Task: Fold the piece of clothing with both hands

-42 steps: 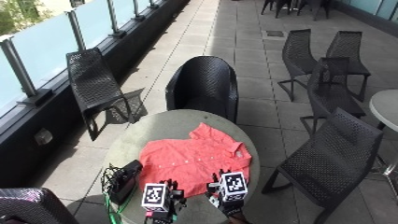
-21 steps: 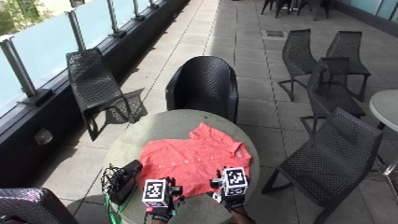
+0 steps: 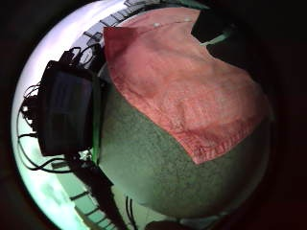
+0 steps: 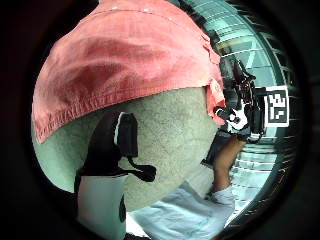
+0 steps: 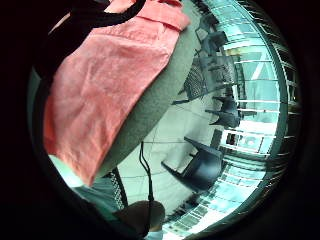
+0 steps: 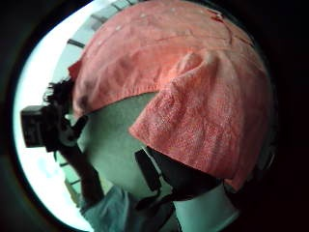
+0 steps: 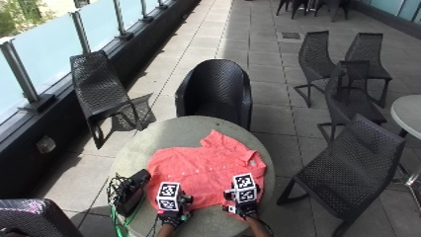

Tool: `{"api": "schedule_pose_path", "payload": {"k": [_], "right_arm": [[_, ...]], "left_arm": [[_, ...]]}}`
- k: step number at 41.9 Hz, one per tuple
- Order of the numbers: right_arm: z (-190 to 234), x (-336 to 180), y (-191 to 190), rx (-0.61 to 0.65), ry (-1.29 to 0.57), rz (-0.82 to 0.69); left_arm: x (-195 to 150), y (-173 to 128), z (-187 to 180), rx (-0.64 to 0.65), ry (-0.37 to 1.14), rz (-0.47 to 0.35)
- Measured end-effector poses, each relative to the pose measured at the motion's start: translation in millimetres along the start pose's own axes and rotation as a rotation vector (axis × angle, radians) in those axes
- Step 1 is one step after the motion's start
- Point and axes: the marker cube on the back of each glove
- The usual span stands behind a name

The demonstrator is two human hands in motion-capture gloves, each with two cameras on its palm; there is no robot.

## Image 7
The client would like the metal railing post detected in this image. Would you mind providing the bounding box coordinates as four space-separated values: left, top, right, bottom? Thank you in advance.
140 0 156 24
0 39 57 113
70 10 92 54
112 0 134 41

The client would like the white marker cube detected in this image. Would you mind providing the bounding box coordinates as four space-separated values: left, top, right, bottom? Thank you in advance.
156 181 182 212
232 172 260 204

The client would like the person's left hand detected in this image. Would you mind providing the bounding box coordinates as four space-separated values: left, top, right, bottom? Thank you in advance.
157 202 194 228

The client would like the round wall light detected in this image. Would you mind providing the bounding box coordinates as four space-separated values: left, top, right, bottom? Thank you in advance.
34 134 57 155

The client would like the black cable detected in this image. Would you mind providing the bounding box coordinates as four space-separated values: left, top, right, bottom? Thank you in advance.
106 175 129 206

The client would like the white round table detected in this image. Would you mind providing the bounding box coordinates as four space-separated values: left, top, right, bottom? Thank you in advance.
389 94 421 186

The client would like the green cable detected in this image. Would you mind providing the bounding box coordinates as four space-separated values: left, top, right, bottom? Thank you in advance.
108 197 148 237

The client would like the black woven armchair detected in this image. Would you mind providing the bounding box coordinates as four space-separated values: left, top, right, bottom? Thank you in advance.
0 197 85 237
173 58 254 132

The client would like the black mesh chair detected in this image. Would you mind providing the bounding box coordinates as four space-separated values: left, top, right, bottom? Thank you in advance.
69 49 145 150
292 30 337 109
316 60 389 143
274 114 406 237
344 32 393 110

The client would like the person's right hand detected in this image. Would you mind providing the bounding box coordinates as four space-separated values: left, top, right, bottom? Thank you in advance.
222 189 264 220

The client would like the black box device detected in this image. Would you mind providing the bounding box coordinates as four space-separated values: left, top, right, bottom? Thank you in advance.
114 168 153 218

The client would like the coral button shirt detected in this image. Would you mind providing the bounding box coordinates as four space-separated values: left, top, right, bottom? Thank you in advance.
146 128 268 212

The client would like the glass railing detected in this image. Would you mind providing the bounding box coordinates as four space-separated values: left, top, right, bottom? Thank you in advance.
0 0 190 123

